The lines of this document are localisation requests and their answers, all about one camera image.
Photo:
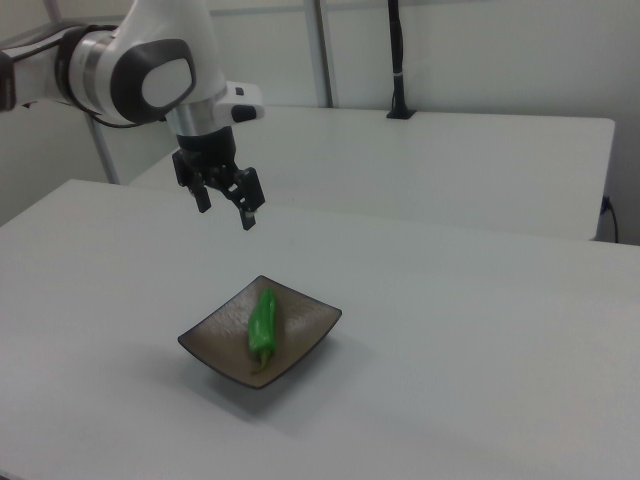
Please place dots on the green chili pepper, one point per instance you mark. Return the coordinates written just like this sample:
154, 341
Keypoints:
262, 325

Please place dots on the black pole with base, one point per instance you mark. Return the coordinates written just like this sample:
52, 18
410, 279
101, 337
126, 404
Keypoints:
398, 60

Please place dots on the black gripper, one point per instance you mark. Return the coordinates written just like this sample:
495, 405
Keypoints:
207, 152

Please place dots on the square brown ceramic plate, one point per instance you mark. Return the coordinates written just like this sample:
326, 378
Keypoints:
300, 335

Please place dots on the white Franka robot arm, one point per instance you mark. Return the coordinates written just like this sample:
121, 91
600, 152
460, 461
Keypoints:
135, 55

